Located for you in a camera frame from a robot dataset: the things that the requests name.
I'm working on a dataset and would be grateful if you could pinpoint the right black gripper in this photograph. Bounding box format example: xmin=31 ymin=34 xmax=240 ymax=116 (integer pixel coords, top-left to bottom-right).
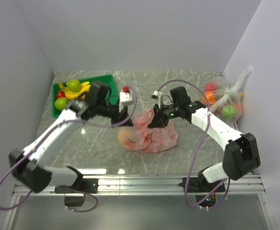
xmin=149 ymin=102 xmax=181 ymax=128

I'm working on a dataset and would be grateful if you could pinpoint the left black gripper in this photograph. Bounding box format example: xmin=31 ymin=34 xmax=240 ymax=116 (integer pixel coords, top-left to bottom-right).
xmin=97 ymin=101 xmax=134 ymax=128

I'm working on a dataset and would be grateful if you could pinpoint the pink plastic bag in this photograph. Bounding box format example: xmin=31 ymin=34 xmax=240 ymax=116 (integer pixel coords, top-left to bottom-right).
xmin=117 ymin=109 xmax=178 ymax=153

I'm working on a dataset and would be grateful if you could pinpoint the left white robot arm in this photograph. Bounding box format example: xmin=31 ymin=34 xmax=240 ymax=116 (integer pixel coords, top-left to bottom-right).
xmin=9 ymin=81 xmax=137 ymax=193

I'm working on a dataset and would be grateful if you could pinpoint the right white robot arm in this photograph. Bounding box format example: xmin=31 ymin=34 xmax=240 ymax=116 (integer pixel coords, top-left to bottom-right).
xmin=148 ymin=86 xmax=261 ymax=191

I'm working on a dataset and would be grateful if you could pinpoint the green fake pear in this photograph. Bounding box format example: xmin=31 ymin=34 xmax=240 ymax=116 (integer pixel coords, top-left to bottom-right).
xmin=66 ymin=79 xmax=82 ymax=92

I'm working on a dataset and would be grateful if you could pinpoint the clear bag of fruits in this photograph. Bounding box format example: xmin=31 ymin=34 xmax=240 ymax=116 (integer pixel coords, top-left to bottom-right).
xmin=202 ymin=67 xmax=253 ymax=126

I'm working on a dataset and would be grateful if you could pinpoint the green fake apple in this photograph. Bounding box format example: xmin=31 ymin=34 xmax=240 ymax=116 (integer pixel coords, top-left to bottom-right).
xmin=54 ymin=97 xmax=69 ymax=111

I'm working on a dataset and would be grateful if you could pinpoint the red fake strawberry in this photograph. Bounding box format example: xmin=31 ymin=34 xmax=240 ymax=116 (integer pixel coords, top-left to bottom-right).
xmin=56 ymin=91 xmax=66 ymax=99

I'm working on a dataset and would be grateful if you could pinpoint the green plastic tray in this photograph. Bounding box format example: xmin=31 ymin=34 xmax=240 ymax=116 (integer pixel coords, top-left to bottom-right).
xmin=51 ymin=74 xmax=118 ymax=118

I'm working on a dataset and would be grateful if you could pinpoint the small yellow banana bunch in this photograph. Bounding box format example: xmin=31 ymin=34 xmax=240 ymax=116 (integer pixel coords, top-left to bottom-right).
xmin=58 ymin=81 xmax=91 ymax=100

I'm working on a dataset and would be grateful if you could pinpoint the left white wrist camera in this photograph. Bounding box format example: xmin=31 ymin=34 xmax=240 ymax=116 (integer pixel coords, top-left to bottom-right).
xmin=119 ymin=92 xmax=134 ymax=108

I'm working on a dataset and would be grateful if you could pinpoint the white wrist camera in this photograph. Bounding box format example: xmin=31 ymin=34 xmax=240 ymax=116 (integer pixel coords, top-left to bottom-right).
xmin=119 ymin=92 xmax=134 ymax=108
xmin=150 ymin=91 xmax=163 ymax=109

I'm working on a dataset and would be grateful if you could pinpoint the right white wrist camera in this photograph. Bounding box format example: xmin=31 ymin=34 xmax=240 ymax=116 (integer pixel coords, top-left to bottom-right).
xmin=150 ymin=91 xmax=163 ymax=109

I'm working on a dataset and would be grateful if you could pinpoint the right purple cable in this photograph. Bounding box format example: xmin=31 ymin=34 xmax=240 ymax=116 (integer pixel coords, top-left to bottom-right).
xmin=157 ymin=79 xmax=231 ymax=210

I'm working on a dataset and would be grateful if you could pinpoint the aluminium mounting rail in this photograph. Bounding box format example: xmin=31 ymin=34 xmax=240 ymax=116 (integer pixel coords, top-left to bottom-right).
xmin=12 ymin=174 xmax=267 ymax=196

